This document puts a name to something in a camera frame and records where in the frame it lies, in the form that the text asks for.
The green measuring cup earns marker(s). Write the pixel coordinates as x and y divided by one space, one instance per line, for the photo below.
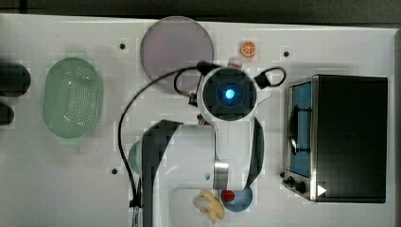
135 158

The toy orange slice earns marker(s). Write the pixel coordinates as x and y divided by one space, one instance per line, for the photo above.
248 49

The silver toaster oven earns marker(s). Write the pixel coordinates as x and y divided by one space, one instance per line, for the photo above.
337 138

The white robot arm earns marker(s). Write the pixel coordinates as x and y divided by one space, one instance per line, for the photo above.
224 153

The green oval colander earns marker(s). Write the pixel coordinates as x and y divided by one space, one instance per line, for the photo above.
73 93

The small red toy in cup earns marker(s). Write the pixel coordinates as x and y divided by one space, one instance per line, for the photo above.
227 195

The blue cup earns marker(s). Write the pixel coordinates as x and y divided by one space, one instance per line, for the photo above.
243 199

